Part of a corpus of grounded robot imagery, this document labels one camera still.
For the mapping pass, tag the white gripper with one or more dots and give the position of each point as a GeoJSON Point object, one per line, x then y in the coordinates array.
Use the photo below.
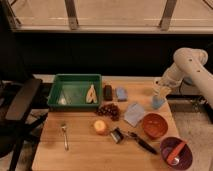
{"type": "Point", "coordinates": [161, 90]}

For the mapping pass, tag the dark red grape bunch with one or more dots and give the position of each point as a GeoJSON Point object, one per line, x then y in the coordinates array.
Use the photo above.
{"type": "Point", "coordinates": [110, 110]}

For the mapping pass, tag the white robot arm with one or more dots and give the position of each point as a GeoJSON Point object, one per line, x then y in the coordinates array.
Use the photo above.
{"type": "Point", "coordinates": [187, 62]}

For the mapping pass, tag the blue plastic cup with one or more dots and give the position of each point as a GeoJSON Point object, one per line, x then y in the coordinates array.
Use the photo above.
{"type": "Point", "coordinates": [157, 102]}

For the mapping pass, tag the small metal cup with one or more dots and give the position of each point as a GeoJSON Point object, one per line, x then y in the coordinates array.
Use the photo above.
{"type": "Point", "coordinates": [117, 135]}

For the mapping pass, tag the light blue cloth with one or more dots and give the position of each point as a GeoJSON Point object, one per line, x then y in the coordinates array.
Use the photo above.
{"type": "Point", "coordinates": [134, 113]}

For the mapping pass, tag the orange bowl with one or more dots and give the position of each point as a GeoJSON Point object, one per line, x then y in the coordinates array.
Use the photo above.
{"type": "Point", "coordinates": [154, 125]}

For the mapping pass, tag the blue sponge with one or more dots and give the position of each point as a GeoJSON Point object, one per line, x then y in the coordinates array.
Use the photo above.
{"type": "Point", "coordinates": [121, 94]}

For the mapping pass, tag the dark brown block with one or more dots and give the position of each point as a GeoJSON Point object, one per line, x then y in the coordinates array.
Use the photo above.
{"type": "Point", "coordinates": [108, 93]}

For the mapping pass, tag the purple bowl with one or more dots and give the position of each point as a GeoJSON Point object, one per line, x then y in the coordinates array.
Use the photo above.
{"type": "Point", "coordinates": [185, 156]}

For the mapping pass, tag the orange spoon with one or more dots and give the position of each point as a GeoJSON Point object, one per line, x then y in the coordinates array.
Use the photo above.
{"type": "Point", "coordinates": [172, 158]}

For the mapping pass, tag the wooden tongs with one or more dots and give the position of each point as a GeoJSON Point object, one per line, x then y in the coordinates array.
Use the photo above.
{"type": "Point", "coordinates": [91, 96]}

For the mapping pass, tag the orange fruit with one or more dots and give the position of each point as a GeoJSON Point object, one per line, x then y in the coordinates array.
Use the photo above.
{"type": "Point", "coordinates": [100, 127]}

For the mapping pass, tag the green plastic tray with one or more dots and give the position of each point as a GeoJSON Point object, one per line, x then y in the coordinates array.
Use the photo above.
{"type": "Point", "coordinates": [69, 91]}

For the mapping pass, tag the metal fork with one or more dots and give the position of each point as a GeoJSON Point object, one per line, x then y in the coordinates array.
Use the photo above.
{"type": "Point", "coordinates": [63, 128]}

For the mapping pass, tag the black office chair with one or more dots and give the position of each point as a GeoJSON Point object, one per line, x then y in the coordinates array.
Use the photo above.
{"type": "Point", "coordinates": [14, 130]}

